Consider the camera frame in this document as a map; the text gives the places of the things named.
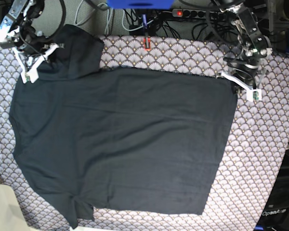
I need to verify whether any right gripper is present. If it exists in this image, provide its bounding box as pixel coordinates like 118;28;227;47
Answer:
13;26;53;65

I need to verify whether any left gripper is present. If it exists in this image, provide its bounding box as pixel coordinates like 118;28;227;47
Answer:
227;56;261;88

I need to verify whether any dark navy T-shirt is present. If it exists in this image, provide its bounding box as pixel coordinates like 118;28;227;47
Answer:
9;25;237;227

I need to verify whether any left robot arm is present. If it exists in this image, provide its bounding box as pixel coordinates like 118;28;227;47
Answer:
212;0;272;89

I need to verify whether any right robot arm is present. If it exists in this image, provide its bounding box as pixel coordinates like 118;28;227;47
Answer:
0;0;58;67

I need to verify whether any fan-patterned tablecloth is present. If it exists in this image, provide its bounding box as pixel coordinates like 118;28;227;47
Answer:
0;36;289;231

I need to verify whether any red table clamp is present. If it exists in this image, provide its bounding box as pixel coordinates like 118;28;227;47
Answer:
144;37;151;51

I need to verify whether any black OpenArm box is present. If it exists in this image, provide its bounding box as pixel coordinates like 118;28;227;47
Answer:
254;149;289;231

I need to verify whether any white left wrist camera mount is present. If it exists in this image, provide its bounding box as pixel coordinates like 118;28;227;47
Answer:
215;68;265;102

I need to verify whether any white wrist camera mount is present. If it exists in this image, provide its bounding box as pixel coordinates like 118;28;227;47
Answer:
12;43;60;84
215;68;265;102

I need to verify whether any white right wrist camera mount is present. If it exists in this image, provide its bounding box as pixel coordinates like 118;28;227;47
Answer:
12;43;60;84

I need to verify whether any black power strip red switch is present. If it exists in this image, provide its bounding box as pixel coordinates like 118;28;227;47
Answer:
171;8;225;20

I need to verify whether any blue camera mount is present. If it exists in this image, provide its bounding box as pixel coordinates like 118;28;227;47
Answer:
107;0;174;9

